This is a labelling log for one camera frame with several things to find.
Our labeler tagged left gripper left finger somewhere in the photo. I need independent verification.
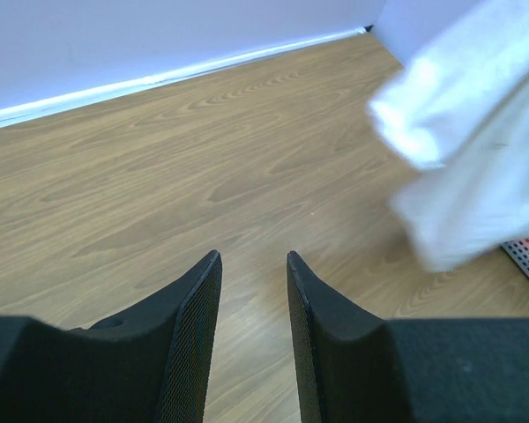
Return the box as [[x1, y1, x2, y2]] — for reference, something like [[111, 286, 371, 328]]
[[0, 251, 222, 422]]

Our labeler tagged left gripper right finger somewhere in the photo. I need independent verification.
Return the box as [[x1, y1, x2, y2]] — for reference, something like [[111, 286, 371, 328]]
[[287, 252, 529, 422]]

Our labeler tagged white t shirt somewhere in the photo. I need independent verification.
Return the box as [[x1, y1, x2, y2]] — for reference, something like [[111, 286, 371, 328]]
[[369, 1, 529, 272]]

